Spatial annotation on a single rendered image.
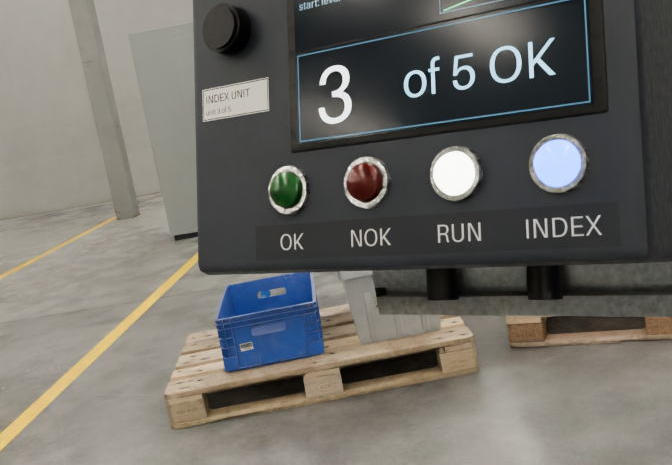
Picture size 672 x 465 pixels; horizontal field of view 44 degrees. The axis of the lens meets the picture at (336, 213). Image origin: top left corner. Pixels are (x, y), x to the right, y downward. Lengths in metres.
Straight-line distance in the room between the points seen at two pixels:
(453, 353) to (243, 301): 1.08
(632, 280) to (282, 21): 0.23
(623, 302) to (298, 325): 2.83
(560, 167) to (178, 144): 7.46
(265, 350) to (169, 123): 4.75
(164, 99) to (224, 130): 7.31
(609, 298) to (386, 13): 0.19
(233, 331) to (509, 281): 2.82
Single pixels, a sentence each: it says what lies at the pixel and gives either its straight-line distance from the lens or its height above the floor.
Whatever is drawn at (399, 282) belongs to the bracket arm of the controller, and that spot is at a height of 1.05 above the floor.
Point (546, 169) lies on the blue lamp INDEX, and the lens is 0.37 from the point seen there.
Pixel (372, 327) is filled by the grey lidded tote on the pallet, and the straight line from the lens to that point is 3.28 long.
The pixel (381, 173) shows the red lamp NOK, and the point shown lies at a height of 1.12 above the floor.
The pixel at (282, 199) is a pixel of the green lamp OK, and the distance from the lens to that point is 0.44.
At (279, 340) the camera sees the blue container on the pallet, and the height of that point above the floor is 0.24.
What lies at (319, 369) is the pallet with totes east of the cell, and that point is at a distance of 3.19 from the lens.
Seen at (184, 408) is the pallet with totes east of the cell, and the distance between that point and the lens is 3.26.
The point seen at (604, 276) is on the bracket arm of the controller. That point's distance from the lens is 0.45.
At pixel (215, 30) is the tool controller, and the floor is 1.21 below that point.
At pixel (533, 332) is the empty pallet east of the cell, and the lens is 3.44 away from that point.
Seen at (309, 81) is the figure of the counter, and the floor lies 1.17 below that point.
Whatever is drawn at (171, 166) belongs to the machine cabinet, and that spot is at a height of 0.70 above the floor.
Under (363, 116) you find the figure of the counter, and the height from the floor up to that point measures 1.15.
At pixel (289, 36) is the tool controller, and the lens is 0.46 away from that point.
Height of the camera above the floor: 1.17
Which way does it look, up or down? 9 degrees down
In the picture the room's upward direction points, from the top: 10 degrees counter-clockwise
